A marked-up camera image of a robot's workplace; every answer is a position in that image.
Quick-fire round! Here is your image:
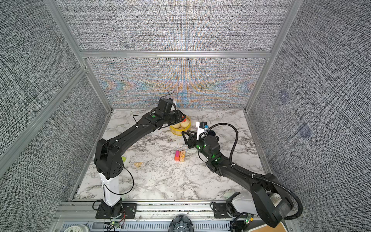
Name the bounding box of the wooden board corner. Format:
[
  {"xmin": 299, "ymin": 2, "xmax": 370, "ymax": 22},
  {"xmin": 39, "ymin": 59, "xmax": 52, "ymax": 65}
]
[{"xmin": 248, "ymin": 223, "xmax": 288, "ymax": 232}]

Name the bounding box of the yellow bamboo steamer basket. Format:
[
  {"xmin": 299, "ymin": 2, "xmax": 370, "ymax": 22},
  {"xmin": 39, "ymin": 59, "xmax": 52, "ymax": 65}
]
[{"xmin": 170, "ymin": 117, "xmax": 191, "ymax": 136}]

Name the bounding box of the plain natural wood block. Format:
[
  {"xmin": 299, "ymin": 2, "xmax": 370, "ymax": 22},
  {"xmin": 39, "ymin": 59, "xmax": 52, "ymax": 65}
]
[{"xmin": 179, "ymin": 151, "xmax": 186, "ymax": 162}]

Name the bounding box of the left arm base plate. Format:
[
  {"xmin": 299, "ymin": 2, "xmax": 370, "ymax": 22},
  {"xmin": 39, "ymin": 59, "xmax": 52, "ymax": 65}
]
[{"xmin": 95, "ymin": 202, "xmax": 138, "ymax": 219}]

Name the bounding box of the dark blue mug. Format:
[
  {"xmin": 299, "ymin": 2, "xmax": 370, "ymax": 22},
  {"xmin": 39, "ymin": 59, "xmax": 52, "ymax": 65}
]
[{"xmin": 207, "ymin": 130, "xmax": 216, "ymax": 136}]

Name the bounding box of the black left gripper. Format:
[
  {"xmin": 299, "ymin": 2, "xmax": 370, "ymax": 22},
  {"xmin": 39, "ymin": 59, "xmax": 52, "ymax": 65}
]
[{"xmin": 163, "ymin": 109, "xmax": 186, "ymax": 126}]

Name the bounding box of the patterned natural wood block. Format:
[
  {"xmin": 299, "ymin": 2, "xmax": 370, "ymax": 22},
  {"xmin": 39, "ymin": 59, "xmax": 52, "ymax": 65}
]
[{"xmin": 134, "ymin": 162, "xmax": 143, "ymax": 168}]

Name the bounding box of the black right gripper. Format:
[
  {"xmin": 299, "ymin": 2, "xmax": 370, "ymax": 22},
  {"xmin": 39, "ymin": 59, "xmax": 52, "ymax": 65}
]
[{"xmin": 183, "ymin": 129, "xmax": 213, "ymax": 162}]

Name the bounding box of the right steamed bun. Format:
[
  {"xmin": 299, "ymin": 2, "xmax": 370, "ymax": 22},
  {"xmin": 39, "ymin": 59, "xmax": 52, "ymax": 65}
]
[{"xmin": 180, "ymin": 120, "xmax": 190, "ymax": 128}]

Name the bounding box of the white clock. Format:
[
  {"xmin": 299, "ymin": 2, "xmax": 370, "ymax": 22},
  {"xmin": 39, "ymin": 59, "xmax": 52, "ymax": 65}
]
[{"xmin": 64, "ymin": 224, "xmax": 90, "ymax": 232}]

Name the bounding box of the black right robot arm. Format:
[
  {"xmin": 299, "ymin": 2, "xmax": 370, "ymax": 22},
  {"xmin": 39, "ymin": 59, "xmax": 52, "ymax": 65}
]
[{"xmin": 182, "ymin": 130, "xmax": 303, "ymax": 227}]

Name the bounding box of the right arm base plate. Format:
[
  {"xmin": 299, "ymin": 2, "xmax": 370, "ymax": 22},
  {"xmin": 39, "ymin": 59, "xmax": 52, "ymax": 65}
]
[{"xmin": 210, "ymin": 202, "xmax": 234, "ymax": 219}]

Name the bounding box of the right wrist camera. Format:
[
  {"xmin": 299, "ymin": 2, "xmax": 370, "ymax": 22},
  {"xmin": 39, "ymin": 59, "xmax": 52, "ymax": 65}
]
[{"xmin": 196, "ymin": 121, "xmax": 209, "ymax": 140}]

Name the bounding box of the aluminium front rail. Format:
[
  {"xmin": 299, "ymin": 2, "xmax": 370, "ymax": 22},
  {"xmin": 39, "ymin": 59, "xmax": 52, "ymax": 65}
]
[{"xmin": 52, "ymin": 200, "xmax": 231, "ymax": 223}]

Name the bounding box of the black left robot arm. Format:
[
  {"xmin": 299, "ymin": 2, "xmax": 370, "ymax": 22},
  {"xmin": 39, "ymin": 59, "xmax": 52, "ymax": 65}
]
[{"xmin": 94, "ymin": 98, "xmax": 186, "ymax": 218}]

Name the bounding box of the orange wood block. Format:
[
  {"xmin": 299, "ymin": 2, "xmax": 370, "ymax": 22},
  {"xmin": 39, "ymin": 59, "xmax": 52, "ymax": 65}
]
[{"xmin": 174, "ymin": 150, "xmax": 181, "ymax": 161}]

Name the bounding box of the black round knob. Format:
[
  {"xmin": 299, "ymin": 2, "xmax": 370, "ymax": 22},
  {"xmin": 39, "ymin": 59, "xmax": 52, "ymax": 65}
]
[{"xmin": 168, "ymin": 215, "xmax": 194, "ymax": 232}]

